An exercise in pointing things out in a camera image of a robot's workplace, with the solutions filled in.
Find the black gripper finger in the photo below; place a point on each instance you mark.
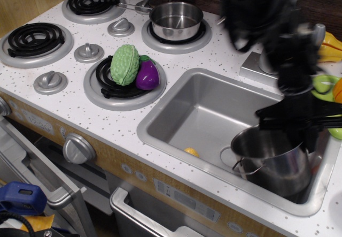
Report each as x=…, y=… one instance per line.
x=310, y=139

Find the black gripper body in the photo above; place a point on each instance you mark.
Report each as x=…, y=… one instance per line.
x=299, y=113

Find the large steel pot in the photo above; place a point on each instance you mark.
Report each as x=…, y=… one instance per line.
x=272, y=160

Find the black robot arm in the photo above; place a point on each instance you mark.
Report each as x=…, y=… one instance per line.
x=291, y=49

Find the grey toy sink basin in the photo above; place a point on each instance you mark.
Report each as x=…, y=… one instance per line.
x=205, y=111

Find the green cutting board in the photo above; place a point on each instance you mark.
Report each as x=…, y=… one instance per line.
x=322, y=87

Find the orange toy fruit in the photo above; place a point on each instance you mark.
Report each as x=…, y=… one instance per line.
x=337, y=91

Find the silver toy faucet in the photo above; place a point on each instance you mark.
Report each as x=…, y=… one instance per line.
x=257, y=67

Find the yellow toy pepper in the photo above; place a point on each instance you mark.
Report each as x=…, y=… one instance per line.
x=330, y=49

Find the yellow toy corn piece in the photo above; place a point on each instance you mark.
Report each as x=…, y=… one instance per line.
x=191, y=151

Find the small steel saucepan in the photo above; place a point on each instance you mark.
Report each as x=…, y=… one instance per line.
x=173, y=21

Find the purple toy eggplant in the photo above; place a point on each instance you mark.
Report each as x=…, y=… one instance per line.
x=148, y=75

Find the green toy bitter melon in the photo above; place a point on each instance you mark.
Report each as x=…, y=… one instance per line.
x=124, y=65

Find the silver dishwasher door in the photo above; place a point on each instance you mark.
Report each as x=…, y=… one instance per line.
x=146, y=216

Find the silver stove knob rear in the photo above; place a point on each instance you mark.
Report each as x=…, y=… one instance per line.
x=143, y=7

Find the silver stove knob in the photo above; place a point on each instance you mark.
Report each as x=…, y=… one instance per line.
x=121, y=28
x=88, y=53
x=50, y=83
x=143, y=7

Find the silver stove knob back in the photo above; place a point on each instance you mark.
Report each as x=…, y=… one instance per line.
x=121, y=28

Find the front centre burner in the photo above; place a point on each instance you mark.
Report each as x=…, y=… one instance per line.
x=102, y=91

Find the silver stove knob middle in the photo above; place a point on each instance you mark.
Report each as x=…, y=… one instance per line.
x=88, y=53

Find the large silver oven knob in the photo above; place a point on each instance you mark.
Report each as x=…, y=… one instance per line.
x=77, y=150

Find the back left burner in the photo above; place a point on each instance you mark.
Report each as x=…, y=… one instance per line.
x=91, y=12

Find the silver stove knob front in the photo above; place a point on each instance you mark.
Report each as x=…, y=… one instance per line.
x=50, y=83

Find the yellow cloth bottom left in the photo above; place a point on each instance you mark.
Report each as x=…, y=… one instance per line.
x=39, y=223

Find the silver knob left edge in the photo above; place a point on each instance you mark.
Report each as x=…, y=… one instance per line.
x=4, y=108

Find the grey oven door handle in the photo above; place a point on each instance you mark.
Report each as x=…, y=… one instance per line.
x=33, y=167

